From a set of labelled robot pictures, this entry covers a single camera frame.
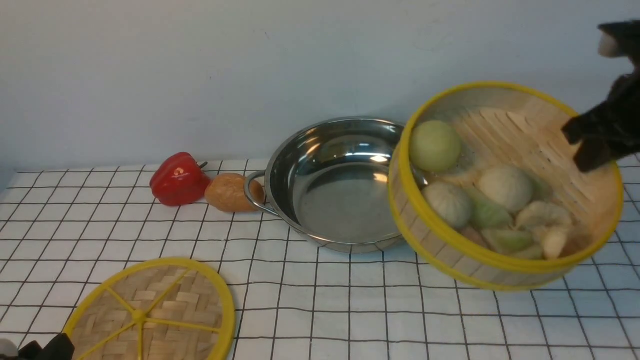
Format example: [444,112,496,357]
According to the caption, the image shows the bamboo steamer lid yellow rim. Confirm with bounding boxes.
[63,257,236,360]

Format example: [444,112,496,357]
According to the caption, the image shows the white dumpling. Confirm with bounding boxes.
[532,225,572,260]
[515,201,574,229]

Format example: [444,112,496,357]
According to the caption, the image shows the white dumpling right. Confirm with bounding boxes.
[532,225,572,260]

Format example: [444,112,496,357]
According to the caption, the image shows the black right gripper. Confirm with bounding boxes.
[562,20,640,174]

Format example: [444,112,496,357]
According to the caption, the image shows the green dumpling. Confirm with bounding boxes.
[480,228,534,255]
[462,187,514,230]

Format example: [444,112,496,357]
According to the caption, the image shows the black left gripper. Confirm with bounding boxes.
[0,333,76,360]

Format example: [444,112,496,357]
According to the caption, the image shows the white bun lower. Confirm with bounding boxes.
[422,181,474,230]

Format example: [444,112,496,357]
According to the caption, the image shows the green dumpling left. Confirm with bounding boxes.
[462,187,514,230]

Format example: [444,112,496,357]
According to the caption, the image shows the white checkered tablecloth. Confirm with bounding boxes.
[0,156,640,360]

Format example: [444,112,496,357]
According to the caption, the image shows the green dumpling lower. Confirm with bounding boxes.
[480,228,534,255]

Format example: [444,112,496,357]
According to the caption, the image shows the stainless steel pot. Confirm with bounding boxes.
[243,116,405,255]

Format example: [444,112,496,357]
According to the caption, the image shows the green round bun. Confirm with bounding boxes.
[409,120,463,173]

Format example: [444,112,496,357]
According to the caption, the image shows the red bell pepper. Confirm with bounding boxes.
[149,152,211,207]

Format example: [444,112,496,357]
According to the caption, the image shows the brown potato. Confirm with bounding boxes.
[205,173,258,214]

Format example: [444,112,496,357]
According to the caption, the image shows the white dumpling upper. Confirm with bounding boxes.
[515,201,574,229]

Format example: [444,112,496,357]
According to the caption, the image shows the bamboo steamer basket yellow rim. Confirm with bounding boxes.
[388,82,624,291]

